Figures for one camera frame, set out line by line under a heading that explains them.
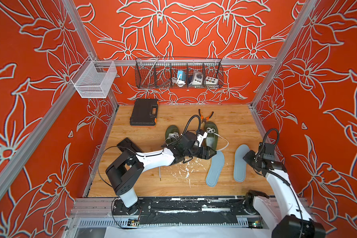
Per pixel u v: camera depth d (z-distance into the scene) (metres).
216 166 0.87
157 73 1.01
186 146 0.65
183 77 0.84
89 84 0.87
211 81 0.94
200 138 0.74
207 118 1.10
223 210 0.73
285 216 0.40
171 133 0.96
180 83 0.86
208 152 0.70
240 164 0.85
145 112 1.09
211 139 0.97
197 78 0.91
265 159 0.61
